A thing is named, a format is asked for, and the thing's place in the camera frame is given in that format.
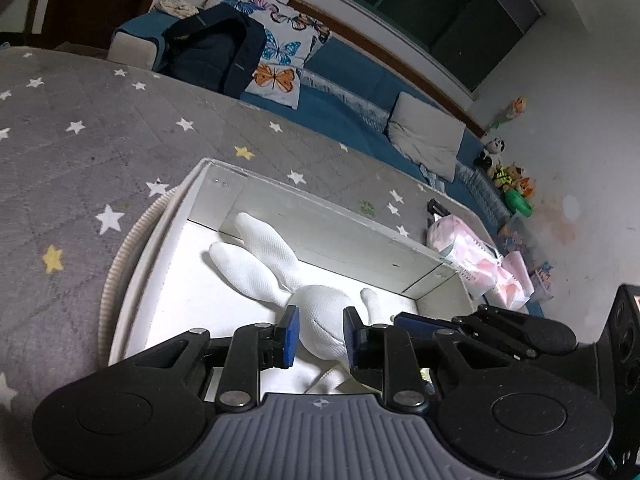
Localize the pink paw-print bag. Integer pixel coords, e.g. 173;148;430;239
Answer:
492;251;537;312

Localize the clear plastic storage bin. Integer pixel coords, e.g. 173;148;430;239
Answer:
500;210;556;307

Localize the dark window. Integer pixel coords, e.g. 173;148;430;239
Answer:
292;0;543;93

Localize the blue sofa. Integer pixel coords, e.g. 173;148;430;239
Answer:
110;12;556;318

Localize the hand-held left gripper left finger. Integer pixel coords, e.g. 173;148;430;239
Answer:
145;305;301;414

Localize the dark navy backpack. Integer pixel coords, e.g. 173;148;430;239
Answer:
161;6;267;98

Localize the yellow plush toy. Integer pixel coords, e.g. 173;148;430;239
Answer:
487;164;524;191

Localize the grey star-printed blanket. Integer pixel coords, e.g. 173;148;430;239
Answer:
0;47;501;480

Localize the white plush rabbit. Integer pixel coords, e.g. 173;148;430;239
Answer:
207;211;418;397

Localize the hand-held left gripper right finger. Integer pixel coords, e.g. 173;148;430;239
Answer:
342;307;497;411

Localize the dark wooden cabinet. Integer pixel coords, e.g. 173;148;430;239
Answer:
0;0;172;56

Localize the butterfly print pillow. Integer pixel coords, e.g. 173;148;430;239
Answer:
202;0;332;110

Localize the orange flower toy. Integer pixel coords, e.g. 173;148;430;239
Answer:
492;95;529;131

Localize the pink tissue packet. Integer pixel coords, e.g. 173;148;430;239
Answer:
426;212;502;298

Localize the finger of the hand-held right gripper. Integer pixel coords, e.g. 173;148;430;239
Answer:
394;304;538;361

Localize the wooden window sill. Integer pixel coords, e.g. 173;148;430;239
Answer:
290;0;487;139

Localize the plain white pillow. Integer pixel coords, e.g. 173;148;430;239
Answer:
387;91;467;183

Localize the white cardboard box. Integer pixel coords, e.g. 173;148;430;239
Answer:
107;157;490;401

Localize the panda plush toy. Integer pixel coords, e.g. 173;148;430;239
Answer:
474;137;507;169

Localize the green plastic toy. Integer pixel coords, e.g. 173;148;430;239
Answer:
504;187;535;217

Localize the beige crumpled cloth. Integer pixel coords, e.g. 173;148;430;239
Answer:
152;0;201;19

